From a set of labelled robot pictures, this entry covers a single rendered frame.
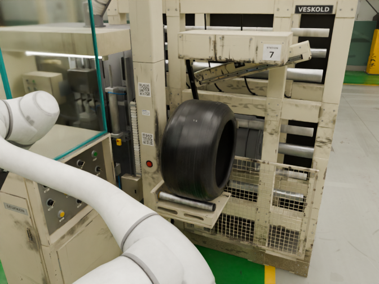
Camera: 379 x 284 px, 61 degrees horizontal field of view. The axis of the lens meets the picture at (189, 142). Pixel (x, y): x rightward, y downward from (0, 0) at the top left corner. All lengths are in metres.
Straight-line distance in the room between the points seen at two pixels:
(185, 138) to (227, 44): 0.57
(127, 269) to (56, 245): 1.22
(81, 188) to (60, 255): 1.10
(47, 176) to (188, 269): 0.35
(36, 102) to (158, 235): 0.47
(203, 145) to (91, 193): 0.92
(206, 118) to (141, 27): 0.56
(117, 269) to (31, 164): 0.31
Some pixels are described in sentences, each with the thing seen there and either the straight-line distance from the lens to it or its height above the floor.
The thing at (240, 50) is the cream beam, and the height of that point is 1.70.
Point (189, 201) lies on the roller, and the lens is 1.84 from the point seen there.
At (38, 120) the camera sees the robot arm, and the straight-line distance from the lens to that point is 0.89.
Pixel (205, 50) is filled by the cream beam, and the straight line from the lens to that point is 1.86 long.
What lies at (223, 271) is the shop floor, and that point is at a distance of 2.73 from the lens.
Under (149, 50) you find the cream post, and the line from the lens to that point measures 1.71.
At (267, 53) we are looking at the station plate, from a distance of 1.77.
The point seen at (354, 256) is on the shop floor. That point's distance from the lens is 3.14.
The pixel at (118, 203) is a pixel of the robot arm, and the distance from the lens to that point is 0.67.
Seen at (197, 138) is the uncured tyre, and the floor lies 1.33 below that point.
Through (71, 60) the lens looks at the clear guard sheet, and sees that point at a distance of 1.64.
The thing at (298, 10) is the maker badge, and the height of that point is 1.89.
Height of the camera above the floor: 1.94
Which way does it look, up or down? 24 degrees down
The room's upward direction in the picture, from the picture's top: 1 degrees counter-clockwise
